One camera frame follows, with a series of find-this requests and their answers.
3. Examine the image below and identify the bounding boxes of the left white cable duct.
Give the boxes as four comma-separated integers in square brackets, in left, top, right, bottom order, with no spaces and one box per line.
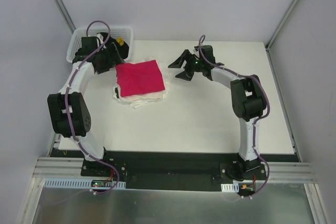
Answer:
[44,178,126,190]

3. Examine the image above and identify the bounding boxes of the right white cable duct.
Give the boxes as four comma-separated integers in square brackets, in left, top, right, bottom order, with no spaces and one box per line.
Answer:
[220,183,239,193]

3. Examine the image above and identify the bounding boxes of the pink t shirt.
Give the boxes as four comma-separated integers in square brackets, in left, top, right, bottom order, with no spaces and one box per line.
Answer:
[115,60,165,97]

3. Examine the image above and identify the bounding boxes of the aluminium frame post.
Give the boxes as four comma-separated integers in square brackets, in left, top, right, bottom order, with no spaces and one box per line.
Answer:
[54,0,76,34]
[265,0,301,51]

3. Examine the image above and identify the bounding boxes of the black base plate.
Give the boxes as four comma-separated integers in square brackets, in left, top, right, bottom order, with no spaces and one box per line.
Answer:
[80,151,268,191]

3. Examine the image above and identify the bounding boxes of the white t shirt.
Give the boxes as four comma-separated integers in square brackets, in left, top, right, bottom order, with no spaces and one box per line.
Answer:
[112,58,172,109]

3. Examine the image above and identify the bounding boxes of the right aluminium frame post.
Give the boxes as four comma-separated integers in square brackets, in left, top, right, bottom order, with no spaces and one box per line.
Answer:
[265,0,301,51]

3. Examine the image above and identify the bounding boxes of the white cable duct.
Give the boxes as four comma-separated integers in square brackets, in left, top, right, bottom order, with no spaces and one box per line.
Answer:
[220,183,239,193]
[44,178,126,190]

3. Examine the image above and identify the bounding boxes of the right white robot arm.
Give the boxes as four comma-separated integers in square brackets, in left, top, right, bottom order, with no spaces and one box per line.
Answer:
[168,45,270,182]

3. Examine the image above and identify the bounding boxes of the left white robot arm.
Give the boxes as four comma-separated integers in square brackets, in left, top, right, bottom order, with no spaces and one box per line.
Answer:
[47,33,129,176]

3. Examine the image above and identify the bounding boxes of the white plastic laundry basket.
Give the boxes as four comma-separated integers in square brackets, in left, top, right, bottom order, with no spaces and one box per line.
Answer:
[66,24,133,63]

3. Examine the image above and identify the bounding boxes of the black t shirt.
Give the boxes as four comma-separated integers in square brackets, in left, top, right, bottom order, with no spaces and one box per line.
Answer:
[72,32,129,63]

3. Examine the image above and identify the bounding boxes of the left aluminium frame post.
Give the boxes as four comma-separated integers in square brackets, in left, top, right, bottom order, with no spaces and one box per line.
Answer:
[54,0,76,34]

